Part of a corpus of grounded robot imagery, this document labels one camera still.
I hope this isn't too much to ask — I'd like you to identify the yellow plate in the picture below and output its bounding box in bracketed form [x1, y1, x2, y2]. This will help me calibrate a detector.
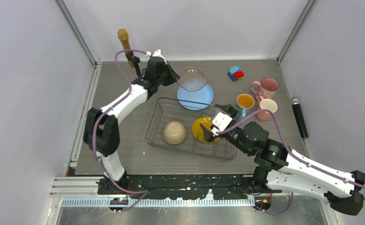
[191, 117, 212, 144]

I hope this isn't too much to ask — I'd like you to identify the blue glazed mug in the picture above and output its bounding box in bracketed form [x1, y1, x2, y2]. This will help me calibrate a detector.
[236, 94, 255, 121]

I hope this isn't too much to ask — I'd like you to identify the light blue plate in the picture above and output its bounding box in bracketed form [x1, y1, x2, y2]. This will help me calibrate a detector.
[176, 84, 214, 111]

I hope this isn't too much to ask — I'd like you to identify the beige floral bowl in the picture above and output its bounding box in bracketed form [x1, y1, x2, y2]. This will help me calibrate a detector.
[163, 121, 186, 145]

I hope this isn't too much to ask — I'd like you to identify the plain pink mug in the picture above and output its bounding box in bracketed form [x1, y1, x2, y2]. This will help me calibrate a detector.
[256, 96, 278, 121]

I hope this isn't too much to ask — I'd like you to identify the pink patterned mug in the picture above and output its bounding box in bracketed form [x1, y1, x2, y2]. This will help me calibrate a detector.
[250, 78, 279, 100]

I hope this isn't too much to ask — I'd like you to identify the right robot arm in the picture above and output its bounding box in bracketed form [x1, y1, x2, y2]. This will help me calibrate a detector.
[200, 105, 365, 216]

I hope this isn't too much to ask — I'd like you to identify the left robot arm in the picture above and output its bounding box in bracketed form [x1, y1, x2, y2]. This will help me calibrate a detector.
[83, 56, 180, 194]

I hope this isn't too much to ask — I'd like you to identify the black microphone stand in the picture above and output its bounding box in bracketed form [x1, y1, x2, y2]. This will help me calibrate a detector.
[125, 51, 141, 77]

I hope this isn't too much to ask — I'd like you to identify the colourful toy block stack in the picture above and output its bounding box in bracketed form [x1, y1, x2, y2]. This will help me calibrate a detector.
[228, 65, 244, 82]

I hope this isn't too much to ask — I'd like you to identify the brown microphone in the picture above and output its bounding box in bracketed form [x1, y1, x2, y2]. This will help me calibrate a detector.
[117, 29, 134, 68]

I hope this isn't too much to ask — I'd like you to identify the black handheld microphone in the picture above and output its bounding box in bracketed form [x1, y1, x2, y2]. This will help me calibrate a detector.
[290, 97, 309, 139]

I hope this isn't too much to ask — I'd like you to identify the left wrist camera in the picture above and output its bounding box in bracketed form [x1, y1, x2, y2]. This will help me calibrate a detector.
[151, 49, 167, 64]

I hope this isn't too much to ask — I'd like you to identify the black wire dish rack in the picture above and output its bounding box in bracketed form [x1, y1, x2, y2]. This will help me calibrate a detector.
[145, 97, 237, 160]

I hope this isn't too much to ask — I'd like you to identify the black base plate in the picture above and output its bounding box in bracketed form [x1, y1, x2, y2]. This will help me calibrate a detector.
[97, 173, 282, 201]

